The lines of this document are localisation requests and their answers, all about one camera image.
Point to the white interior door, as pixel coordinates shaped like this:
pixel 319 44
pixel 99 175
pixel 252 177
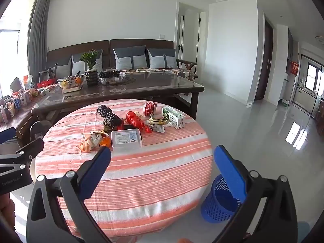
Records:
pixel 180 36

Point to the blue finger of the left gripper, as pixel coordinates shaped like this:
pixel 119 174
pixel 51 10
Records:
pixel 7 135
pixel 31 150

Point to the dark wooden sofa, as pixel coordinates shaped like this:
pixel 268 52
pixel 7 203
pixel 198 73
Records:
pixel 56 56

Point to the dark wooden coffee table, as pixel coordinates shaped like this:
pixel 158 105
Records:
pixel 163 87

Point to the gold black foil package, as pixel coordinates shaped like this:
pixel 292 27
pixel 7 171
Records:
pixel 111 121

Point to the red snack wrapper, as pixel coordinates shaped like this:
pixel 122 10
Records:
pixel 135 120

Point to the cream snack packet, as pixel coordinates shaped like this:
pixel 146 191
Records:
pixel 157 124

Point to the red wall decoration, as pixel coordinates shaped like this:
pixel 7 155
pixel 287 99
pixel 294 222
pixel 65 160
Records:
pixel 294 68

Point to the grey curtain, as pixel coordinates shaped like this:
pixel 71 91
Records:
pixel 37 38

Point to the orange white snack wrapper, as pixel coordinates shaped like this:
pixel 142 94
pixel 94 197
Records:
pixel 94 140

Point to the fruit tray with orange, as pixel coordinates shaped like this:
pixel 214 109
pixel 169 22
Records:
pixel 71 83

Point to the potted green plant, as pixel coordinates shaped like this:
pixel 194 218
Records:
pixel 89 58

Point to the grey cushion far left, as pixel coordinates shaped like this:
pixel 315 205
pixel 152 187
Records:
pixel 61 67

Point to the side shelf with small items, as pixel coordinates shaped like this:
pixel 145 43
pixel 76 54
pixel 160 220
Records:
pixel 19 95

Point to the clear plastic box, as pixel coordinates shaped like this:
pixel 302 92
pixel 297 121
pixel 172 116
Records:
pixel 126 139

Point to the blue plastic waste basket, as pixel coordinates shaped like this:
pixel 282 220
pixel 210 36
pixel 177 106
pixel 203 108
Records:
pixel 219 205

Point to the red bag on table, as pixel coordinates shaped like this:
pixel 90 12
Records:
pixel 46 83

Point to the crushed red soda can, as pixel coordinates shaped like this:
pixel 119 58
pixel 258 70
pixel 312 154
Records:
pixel 149 108

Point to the glass bowl of grapes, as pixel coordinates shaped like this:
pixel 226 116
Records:
pixel 111 76

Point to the green white milk carton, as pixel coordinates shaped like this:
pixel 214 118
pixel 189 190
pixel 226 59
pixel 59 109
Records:
pixel 176 118

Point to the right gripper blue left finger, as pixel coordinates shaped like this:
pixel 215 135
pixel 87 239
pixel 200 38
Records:
pixel 91 172

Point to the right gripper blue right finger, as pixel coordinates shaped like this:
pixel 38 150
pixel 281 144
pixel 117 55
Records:
pixel 234 176

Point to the dark entrance door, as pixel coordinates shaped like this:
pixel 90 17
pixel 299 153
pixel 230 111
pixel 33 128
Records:
pixel 266 61

